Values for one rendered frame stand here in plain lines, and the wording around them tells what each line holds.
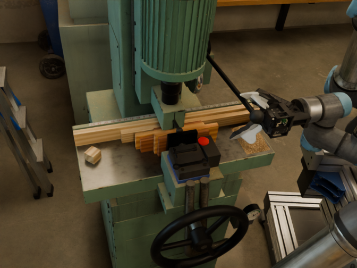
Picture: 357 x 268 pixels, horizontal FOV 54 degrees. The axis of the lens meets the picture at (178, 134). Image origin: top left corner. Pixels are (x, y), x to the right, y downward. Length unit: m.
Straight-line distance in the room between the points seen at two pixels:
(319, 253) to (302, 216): 1.18
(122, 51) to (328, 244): 0.78
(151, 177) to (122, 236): 0.30
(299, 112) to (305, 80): 2.30
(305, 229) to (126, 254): 0.94
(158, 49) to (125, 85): 0.36
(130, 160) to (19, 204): 1.20
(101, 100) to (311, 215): 1.19
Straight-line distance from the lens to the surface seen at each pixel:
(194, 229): 1.01
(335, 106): 1.07
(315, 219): 1.95
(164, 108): 1.03
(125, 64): 1.16
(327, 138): 1.12
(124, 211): 1.12
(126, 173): 1.03
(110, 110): 1.38
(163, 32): 0.84
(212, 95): 2.83
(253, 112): 0.86
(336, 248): 0.75
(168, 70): 0.89
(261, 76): 3.18
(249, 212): 1.26
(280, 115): 0.96
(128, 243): 1.28
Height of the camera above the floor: 1.69
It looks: 44 degrees down
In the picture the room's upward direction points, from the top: 6 degrees clockwise
